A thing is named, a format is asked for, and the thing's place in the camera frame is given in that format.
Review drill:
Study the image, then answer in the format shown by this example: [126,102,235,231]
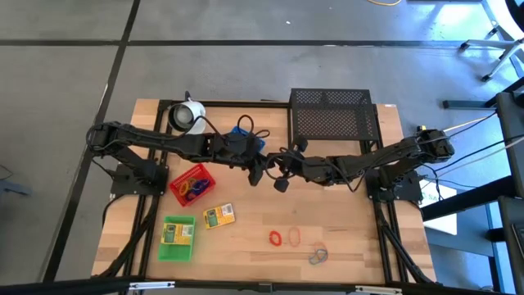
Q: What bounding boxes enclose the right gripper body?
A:
[273,138,341,193]

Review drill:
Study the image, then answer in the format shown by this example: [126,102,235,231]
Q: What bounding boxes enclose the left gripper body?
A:
[223,137,269,188]

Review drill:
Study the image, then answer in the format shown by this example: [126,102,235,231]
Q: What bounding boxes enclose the yellow green crayon box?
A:
[202,202,237,229]
[160,223,195,247]

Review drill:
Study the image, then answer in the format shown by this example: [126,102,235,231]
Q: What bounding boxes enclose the blue silicone wristband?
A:
[308,247,329,266]

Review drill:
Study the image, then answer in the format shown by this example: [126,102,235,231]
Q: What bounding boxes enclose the blue plastic basket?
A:
[228,125,267,153]

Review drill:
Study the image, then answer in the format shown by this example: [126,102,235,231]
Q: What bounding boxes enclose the black mesh metal shelf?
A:
[287,88,380,155]

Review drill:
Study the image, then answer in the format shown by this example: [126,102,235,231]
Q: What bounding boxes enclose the red plastic basket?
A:
[169,163,217,208]

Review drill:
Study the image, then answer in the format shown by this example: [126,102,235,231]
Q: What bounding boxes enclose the green plastic basket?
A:
[158,216,197,263]

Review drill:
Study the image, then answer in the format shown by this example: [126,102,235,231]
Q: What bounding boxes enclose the white paper sheet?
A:
[419,179,459,237]

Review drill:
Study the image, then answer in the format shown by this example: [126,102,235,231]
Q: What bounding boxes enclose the white metal stand legs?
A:
[458,24,524,83]

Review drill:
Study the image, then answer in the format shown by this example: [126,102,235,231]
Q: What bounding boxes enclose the white round tabletop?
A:
[481,0,524,32]

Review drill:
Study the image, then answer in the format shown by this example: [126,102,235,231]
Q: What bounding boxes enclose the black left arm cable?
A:
[200,114,271,143]

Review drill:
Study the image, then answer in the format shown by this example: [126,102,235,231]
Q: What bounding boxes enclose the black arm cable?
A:
[200,114,271,143]
[264,147,365,193]

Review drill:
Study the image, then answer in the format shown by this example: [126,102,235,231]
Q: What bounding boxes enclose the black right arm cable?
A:
[264,147,365,193]

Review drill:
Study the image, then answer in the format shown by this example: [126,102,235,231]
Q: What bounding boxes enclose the black aluminium rig frame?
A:
[92,99,437,286]

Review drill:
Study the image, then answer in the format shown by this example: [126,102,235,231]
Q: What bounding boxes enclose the silver metal bracket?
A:
[129,280,176,292]
[355,285,403,295]

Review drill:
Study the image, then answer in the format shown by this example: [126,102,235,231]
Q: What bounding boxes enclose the white cable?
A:
[444,110,500,133]

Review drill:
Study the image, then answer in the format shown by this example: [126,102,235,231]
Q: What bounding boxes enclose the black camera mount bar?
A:
[0,276,524,295]

